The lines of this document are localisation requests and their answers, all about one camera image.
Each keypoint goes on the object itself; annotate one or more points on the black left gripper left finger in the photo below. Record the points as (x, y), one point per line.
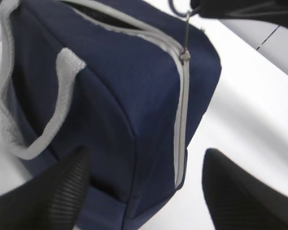
(51, 201)

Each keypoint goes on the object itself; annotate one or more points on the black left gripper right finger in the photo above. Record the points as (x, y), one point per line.
(238, 201)

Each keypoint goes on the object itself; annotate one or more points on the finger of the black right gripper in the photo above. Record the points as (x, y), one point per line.
(271, 11)

